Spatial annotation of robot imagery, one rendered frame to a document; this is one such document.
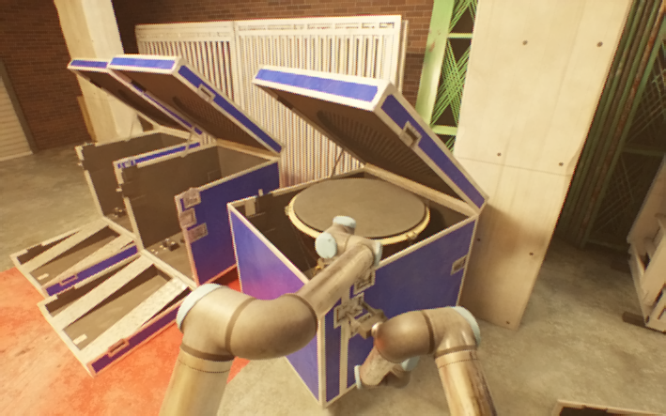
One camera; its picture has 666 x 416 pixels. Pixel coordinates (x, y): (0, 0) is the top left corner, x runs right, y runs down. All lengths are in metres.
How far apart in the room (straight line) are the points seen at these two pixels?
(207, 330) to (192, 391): 0.12
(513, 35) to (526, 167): 0.73
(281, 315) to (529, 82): 1.85
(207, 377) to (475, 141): 1.94
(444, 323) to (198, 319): 0.61
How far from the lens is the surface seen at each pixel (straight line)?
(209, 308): 0.72
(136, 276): 3.24
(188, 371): 0.75
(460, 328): 0.99
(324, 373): 1.80
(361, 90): 1.32
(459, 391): 0.96
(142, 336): 2.75
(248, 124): 2.67
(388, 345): 0.98
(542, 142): 2.22
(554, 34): 2.16
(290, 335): 0.68
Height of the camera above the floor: 1.89
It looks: 27 degrees down
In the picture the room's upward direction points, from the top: straight up
